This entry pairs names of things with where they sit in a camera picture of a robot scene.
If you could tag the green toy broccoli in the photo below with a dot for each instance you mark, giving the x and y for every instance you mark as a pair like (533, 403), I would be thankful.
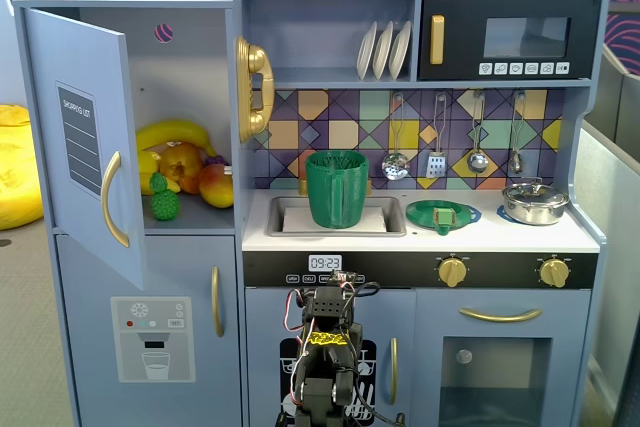
(165, 204)

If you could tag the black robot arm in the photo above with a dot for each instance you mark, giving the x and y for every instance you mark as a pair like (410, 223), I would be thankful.
(325, 387)

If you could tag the blue open cabinet door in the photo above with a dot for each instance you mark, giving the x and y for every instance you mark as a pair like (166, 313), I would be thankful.
(75, 97)

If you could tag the digital clock display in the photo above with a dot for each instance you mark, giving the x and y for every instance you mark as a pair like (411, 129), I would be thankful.
(325, 262)

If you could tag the green printed cup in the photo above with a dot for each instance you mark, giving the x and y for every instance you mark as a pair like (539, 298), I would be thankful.
(325, 197)

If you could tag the grey toy sink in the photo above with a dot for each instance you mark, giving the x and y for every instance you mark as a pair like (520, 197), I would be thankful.
(275, 222)

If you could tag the blue dishwasher door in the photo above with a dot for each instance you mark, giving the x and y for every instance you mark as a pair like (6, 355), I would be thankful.
(260, 327)

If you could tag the green toy plate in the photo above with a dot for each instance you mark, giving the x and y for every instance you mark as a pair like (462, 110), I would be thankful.
(425, 212)

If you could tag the gold stove knob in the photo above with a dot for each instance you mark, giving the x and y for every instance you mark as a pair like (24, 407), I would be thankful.
(452, 272)
(554, 272)

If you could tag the metal skimmer spoon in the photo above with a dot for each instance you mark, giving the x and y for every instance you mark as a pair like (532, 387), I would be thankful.
(396, 167)

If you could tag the blue oven door with window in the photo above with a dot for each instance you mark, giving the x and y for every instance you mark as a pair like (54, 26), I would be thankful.
(430, 372)

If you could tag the metal slotted spatula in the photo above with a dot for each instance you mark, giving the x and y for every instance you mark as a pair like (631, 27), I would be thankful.
(436, 164)

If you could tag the purple toy grapes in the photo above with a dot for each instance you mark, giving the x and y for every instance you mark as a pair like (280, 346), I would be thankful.
(215, 160)

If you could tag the metal ladle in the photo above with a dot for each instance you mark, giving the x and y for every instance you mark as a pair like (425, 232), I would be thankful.
(478, 162)

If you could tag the blue fridge door water dispenser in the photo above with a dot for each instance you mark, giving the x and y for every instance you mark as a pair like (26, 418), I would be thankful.
(165, 272)

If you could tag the small yellow toy banana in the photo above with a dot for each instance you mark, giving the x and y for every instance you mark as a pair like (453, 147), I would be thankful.
(172, 185)

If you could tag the orange toy pomegranate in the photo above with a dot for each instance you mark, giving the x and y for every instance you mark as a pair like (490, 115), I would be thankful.
(182, 164)

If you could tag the steel pot with lid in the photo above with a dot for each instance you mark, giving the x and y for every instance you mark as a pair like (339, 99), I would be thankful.
(535, 204)

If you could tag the silver toy whisk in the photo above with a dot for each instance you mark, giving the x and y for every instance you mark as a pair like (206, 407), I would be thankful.
(516, 161)

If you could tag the gold toy telephone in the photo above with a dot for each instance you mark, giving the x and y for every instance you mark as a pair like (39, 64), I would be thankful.
(250, 92)

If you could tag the yellow toy lemon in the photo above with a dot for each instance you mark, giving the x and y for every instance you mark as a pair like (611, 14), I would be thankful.
(148, 167)

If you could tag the large yellow toy banana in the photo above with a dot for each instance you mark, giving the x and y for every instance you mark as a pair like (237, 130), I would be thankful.
(172, 131)

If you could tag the white toy plate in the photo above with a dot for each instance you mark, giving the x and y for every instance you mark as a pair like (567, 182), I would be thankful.
(383, 49)
(400, 49)
(366, 49)

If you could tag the black toy microwave door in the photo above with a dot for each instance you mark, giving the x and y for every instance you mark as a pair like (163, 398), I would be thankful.
(460, 37)

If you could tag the blue toy kitchen unit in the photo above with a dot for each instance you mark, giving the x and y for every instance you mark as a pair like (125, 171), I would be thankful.
(320, 2)

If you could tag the grey partition panel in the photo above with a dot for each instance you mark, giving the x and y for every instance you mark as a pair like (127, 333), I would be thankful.
(615, 147)

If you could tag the yellow beanbag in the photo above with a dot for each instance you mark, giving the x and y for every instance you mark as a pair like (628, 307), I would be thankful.
(17, 167)

